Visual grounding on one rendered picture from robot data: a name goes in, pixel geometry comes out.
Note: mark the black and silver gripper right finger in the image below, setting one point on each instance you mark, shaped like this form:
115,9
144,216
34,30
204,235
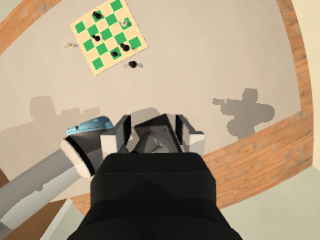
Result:
192,140

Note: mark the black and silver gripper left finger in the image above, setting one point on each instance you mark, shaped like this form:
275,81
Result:
114,141

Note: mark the white bishop chess piece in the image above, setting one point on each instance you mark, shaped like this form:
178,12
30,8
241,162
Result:
71,45

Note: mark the green and cream chessboard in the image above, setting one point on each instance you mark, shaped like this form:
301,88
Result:
111,32

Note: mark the white rook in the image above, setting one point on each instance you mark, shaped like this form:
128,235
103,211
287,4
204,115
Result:
123,22

